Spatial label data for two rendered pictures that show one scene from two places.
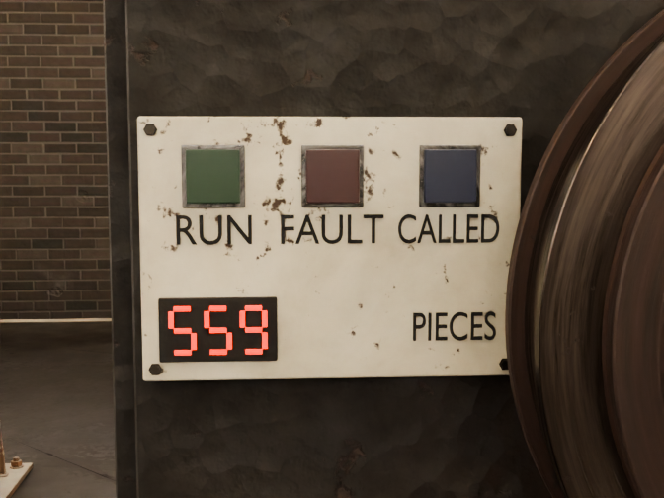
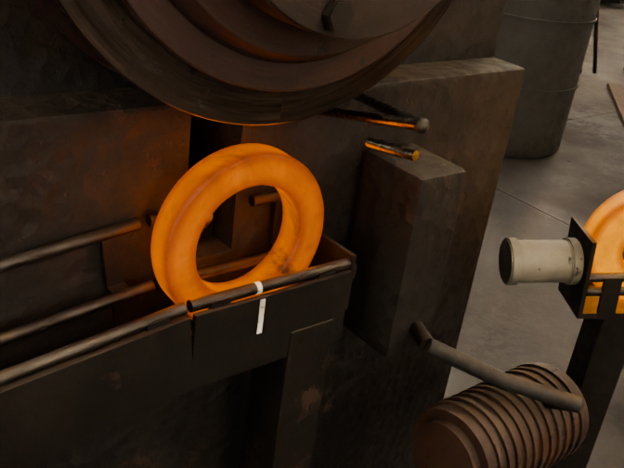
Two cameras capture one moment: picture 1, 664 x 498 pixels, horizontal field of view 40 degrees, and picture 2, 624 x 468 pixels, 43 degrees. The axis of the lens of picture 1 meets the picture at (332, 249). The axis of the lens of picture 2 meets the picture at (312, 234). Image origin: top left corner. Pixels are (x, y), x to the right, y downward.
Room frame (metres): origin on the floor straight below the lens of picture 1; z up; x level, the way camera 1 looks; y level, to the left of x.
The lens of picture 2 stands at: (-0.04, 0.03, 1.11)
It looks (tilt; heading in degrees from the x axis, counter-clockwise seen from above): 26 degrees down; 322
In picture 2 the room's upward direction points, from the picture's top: 8 degrees clockwise
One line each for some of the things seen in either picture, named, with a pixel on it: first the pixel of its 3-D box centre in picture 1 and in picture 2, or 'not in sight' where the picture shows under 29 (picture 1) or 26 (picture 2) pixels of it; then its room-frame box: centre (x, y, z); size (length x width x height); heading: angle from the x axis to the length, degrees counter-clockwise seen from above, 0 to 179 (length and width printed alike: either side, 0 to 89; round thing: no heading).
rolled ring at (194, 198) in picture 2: not in sight; (241, 235); (0.55, -0.35, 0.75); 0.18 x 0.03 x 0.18; 93
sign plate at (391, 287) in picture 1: (331, 248); not in sight; (0.63, 0.00, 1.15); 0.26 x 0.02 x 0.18; 94
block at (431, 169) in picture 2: not in sight; (396, 249); (0.57, -0.58, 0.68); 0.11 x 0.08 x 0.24; 4
